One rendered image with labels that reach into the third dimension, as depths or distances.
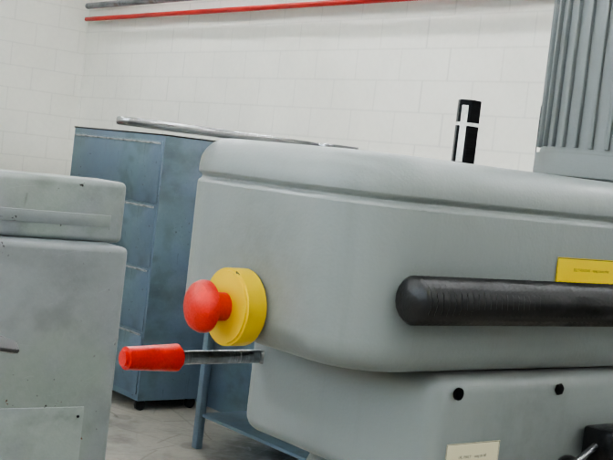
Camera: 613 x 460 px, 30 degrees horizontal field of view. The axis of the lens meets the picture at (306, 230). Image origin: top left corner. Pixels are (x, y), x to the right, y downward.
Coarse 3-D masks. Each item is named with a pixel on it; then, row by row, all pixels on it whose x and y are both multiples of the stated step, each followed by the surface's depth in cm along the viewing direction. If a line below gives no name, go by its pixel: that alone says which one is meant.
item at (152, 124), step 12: (120, 120) 93; (132, 120) 92; (144, 120) 93; (156, 120) 94; (180, 132) 97; (192, 132) 96; (204, 132) 97; (216, 132) 98; (228, 132) 99; (240, 132) 99; (312, 144) 105; (324, 144) 104; (336, 144) 105
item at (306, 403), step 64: (256, 384) 103; (320, 384) 96; (384, 384) 90; (448, 384) 87; (512, 384) 91; (576, 384) 96; (320, 448) 96; (384, 448) 89; (448, 448) 87; (512, 448) 92; (576, 448) 97
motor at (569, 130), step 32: (576, 0) 113; (608, 0) 109; (576, 32) 112; (608, 32) 109; (576, 64) 112; (608, 64) 109; (544, 96) 117; (576, 96) 112; (608, 96) 109; (544, 128) 117; (576, 128) 111; (608, 128) 109; (544, 160) 115; (576, 160) 111; (608, 160) 109
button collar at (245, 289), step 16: (224, 272) 88; (240, 272) 87; (224, 288) 87; (240, 288) 86; (256, 288) 86; (240, 304) 86; (256, 304) 86; (240, 320) 86; (256, 320) 86; (224, 336) 87; (240, 336) 86; (256, 336) 87
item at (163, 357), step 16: (128, 352) 94; (144, 352) 94; (160, 352) 95; (176, 352) 96; (192, 352) 98; (208, 352) 99; (224, 352) 100; (240, 352) 101; (256, 352) 102; (128, 368) 94; (144, 368) 95; (160, 368) 95; (176, 368) 96
